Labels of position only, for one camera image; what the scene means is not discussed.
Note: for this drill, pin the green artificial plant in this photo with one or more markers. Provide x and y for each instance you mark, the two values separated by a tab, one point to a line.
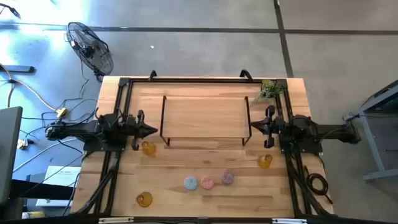
270	88

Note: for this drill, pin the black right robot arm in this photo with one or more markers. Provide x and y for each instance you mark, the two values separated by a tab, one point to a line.
329	130

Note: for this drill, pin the white power adapter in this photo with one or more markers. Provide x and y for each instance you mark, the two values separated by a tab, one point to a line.
22	143

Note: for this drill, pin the black hook clamp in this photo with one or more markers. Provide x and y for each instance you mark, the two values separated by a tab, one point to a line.
247	74
152	74

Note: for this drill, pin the black flat floor bar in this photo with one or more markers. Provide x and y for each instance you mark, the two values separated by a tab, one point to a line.
18	69

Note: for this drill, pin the blue patterned candle tin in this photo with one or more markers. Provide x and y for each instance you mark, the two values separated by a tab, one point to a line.
190	183

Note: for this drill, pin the white paper sheet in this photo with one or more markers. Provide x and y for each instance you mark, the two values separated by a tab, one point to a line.
62	175

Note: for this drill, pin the black aluminium table frame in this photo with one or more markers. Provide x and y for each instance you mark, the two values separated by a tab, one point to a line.
202	80

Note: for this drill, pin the purple patterned candle tin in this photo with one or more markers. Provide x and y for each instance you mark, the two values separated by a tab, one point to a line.
227	177

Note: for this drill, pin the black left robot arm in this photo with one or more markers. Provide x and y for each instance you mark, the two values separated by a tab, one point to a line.
77	130

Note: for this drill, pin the black floor fan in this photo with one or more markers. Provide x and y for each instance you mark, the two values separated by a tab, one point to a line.
90	49

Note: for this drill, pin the amber glass candle holder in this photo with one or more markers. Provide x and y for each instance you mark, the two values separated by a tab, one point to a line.
150	149
146	200

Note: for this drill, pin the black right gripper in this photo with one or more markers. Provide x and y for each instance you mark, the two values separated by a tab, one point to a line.
273	127

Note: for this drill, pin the pink patterned candle tin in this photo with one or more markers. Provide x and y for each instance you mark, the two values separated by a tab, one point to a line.
207	183

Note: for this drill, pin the yellow power plug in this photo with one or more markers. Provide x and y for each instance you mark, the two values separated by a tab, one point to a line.
62	112

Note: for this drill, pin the yellow object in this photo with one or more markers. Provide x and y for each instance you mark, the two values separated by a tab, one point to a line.
34	215

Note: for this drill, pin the grey metal desk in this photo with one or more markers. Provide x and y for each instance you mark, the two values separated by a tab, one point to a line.
382	176

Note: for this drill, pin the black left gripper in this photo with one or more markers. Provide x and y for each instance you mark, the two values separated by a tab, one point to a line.
136	129

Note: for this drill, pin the black bar with light strips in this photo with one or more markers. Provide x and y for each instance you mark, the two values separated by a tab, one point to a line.
236	221

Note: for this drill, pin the wooden shelf black metal legs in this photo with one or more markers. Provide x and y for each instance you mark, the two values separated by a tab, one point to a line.
205	116

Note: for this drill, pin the gold vase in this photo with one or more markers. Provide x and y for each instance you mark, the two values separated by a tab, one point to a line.
265	162

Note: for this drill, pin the black desk top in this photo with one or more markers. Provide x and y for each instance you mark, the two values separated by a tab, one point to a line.
37	189

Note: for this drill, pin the dark grey panel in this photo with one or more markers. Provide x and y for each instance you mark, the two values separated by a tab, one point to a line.
9	149

